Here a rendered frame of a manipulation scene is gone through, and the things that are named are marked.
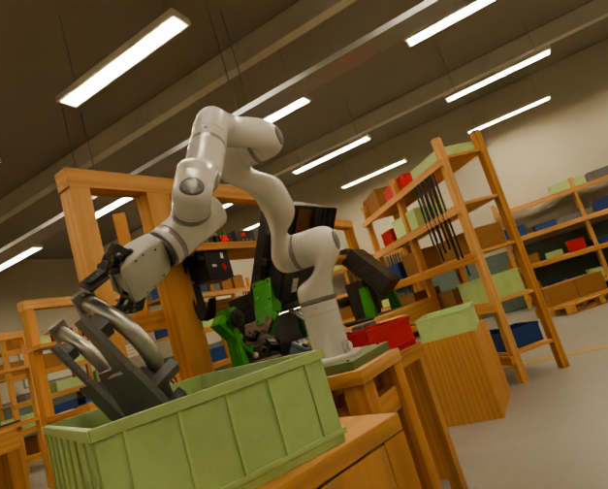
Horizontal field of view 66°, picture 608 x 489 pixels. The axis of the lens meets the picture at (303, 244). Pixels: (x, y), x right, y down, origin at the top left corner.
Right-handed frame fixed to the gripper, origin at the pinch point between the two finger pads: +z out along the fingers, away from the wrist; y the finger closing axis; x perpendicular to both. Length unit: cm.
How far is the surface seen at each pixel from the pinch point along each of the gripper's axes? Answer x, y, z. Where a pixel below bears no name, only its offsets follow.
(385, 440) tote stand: 50, -28, -16
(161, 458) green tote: 26.0, -6.2, 13.1
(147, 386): 15.4, -6.7, 5.4
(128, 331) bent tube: 9.3, -0.2, 1.7
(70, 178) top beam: -115, -46, -63
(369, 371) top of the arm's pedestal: 34, -55, -46
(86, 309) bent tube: 0.0, 0.7, 2.2
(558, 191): 76, -478, -859
